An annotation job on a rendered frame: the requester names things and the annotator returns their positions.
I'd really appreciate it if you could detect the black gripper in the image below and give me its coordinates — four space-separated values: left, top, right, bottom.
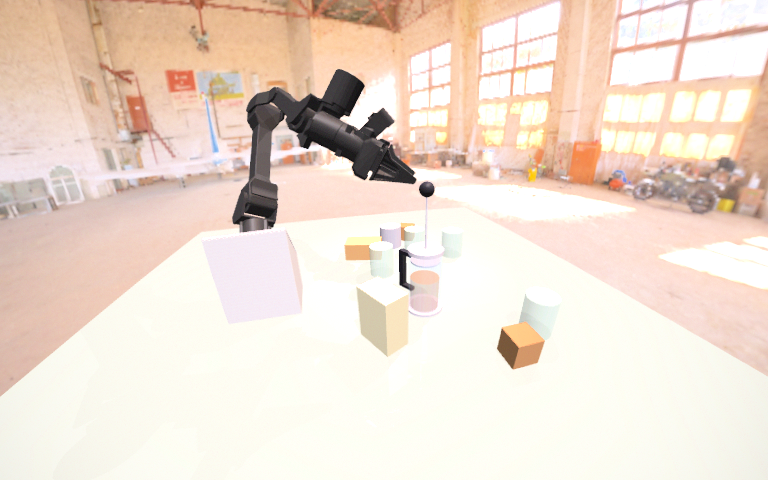
331 122 417 185

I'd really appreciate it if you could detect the glass french press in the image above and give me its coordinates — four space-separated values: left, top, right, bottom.
399 181 444 318

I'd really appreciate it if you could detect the orange cube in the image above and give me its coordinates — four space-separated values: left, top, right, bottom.
400 223 415 241
497 322 545 370

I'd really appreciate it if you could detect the beige rectangular block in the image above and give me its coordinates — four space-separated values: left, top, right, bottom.
356 277 409 357

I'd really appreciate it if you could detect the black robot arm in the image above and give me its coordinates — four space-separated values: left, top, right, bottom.
232 68 396 233

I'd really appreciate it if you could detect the orange rectangular block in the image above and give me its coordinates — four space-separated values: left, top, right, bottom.
344 236 382 261

